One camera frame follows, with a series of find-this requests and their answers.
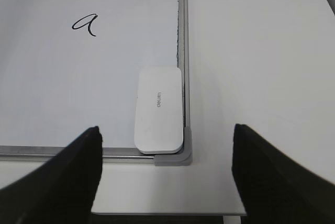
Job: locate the grey-framed whiteboard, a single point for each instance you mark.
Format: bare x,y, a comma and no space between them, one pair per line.
68,65

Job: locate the white rectangular board eraser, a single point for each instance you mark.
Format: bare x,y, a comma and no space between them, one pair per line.
159,110

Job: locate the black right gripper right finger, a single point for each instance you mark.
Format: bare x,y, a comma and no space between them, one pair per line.
274,188

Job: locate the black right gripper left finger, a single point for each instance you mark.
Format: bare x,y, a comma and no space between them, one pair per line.
62,190

